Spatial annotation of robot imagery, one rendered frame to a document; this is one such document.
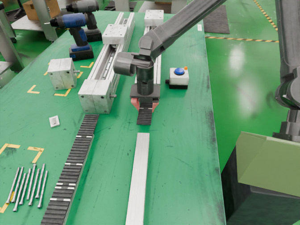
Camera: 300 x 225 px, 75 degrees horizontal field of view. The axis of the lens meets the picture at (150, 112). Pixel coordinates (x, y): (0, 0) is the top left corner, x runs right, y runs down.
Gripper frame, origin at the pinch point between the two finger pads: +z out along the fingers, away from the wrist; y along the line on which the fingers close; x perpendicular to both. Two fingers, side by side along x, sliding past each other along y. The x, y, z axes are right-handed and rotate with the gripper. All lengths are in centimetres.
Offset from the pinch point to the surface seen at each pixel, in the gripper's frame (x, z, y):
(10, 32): -212, 62, 209
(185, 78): -15.9, -3.9, -15.5
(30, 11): -247, 44, 190
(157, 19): -65, -10, -2
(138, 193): 32.4, -0.8, -0.6
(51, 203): 36.4, -1.3, 20.4
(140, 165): 24.3, -0.9, -0.5
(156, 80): -9.8, -6.5, -3.4
